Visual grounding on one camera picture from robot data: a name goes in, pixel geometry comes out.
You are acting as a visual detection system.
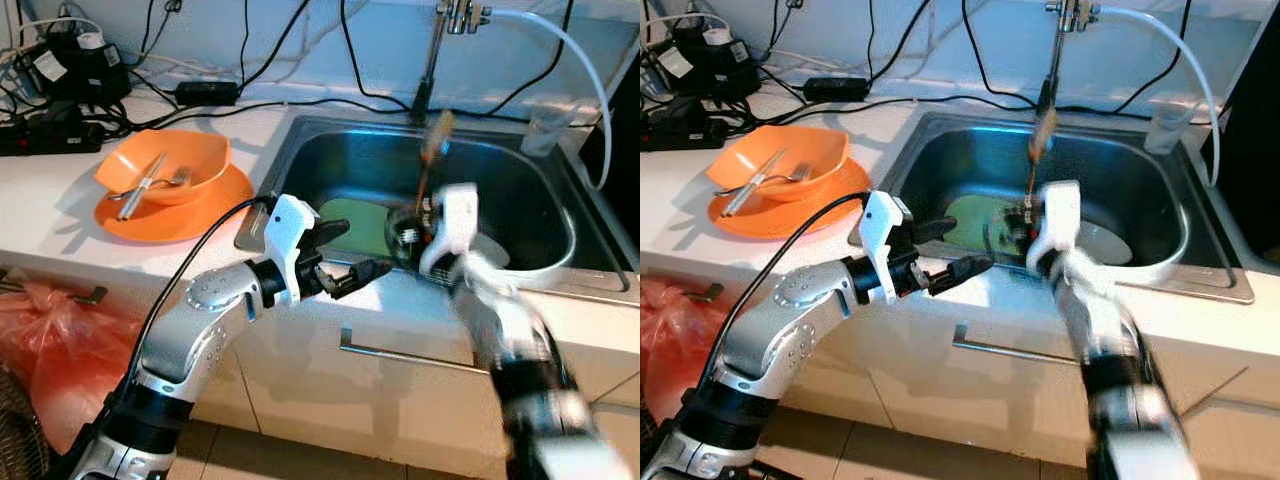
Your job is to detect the orange plastic bowl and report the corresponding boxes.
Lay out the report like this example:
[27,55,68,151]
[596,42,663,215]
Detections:
[95,130,233,206]
[720,125,851,201]

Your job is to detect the metal kitchen faucet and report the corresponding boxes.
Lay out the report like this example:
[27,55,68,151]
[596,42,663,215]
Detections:
[410,0,491,126]
[1035,0,1106,121]

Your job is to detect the green plate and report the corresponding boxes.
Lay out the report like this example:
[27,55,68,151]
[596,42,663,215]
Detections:
[945,195,1026,251]
[318,198,401,256]

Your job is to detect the grey bowl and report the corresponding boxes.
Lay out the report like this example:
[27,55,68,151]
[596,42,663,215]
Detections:
[1080,220,1136,266]
[470,232,511,269]

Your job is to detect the orange plastic plate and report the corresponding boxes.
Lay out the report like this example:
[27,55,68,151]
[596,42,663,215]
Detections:
[95,165,256,244]
[708,160,873,239]

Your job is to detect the stainless steel sink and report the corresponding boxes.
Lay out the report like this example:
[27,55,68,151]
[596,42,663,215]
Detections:
[850,110,1256,306]
[235,115,636,296]

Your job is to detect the white cabinet drawer front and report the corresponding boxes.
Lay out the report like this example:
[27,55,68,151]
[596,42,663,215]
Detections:
[245,300,601,471]
[860,295,1241,461]

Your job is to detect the clear glass cup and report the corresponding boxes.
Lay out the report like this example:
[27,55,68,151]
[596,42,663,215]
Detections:
[1145,100,1196,154]
[520,100,576,158]

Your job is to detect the flat black power brick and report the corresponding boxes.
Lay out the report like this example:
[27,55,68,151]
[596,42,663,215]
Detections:
[175,80,241,106]
[803,76,869,101]

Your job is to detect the silver metal utensil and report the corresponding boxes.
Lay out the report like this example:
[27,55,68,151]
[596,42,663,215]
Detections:
[720,150,786,216]
[117,153,168,221]

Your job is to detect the red plastic bag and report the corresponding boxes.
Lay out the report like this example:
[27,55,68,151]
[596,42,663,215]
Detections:
[0,282,146,451]
[640,278,746,421]

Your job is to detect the black power strip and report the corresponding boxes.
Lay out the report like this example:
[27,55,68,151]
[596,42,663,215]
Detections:
[0,105,106,156]
[640,97,736,151]

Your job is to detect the black power adapter box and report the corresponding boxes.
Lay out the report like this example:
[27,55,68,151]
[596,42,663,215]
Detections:
[25,30,131,106]
[655,25,746,96]

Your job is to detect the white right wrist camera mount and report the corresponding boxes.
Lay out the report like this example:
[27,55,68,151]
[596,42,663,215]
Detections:
[1028,180,1083,271]
[420,183,479,276]

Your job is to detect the long metal drawer handle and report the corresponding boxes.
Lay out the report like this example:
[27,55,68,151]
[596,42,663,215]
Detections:
[952,323,1091,366]
[340,328,491,376]

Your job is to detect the white faucet hose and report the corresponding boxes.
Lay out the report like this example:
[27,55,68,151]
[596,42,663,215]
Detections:
[1100,5,1223,188]
[485,8,613,191]

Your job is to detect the wire fan grille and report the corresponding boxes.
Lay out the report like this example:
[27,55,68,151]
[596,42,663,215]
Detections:
[0,395,51,480]

